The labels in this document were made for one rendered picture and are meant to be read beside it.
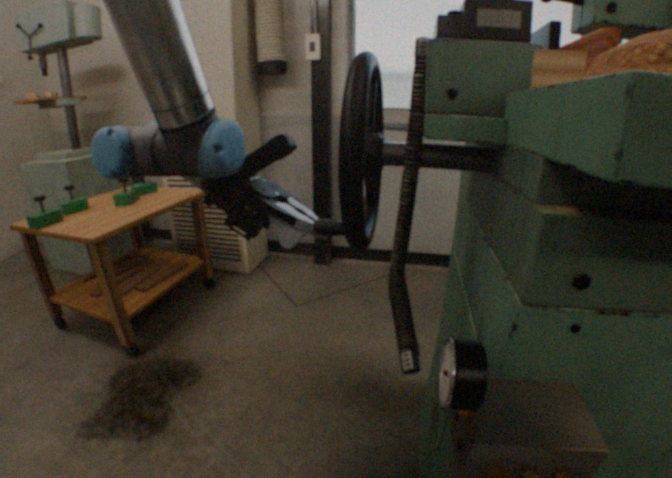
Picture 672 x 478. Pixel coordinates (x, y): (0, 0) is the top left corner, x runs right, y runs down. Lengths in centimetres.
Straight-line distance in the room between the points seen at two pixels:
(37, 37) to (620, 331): 258
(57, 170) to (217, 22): 120
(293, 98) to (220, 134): 146
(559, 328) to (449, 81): 29
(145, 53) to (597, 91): 38
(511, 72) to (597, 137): 22
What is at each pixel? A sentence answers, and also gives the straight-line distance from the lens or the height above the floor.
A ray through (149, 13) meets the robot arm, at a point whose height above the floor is 97.
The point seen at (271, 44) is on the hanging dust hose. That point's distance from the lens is 172.
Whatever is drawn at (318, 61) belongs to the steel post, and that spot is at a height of 113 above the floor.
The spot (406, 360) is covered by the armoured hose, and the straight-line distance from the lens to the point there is 43.
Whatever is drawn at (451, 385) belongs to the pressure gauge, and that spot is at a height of 67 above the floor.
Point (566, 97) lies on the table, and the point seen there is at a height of 89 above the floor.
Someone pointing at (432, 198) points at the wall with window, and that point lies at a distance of 179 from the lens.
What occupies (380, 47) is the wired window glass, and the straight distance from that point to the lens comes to 184.
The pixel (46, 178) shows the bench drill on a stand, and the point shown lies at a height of 61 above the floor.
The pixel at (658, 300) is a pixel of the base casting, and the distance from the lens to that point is 38.
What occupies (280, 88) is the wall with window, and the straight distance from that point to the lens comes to 187.
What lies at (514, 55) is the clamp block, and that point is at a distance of 43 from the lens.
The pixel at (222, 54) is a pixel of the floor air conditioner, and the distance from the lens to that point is 170.
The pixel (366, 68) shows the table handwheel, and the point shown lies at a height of 92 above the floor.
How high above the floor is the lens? 87
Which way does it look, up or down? 20 degrees down
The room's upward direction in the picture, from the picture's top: straight up
